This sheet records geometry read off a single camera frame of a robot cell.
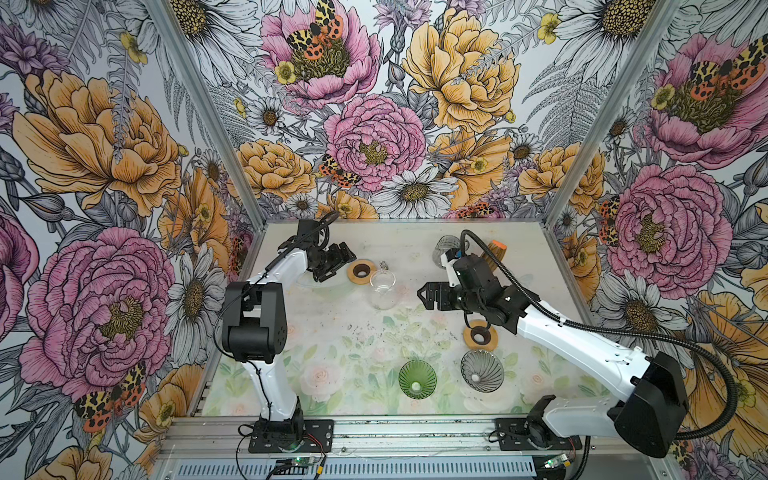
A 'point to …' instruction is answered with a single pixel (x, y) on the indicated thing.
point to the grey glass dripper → (482, 371)
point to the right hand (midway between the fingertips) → (434, 302)
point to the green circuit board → (295, 466)
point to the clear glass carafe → (382, 284)
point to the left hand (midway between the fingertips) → (346, 269)
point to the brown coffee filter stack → (500, 249)
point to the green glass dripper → (417, 379)
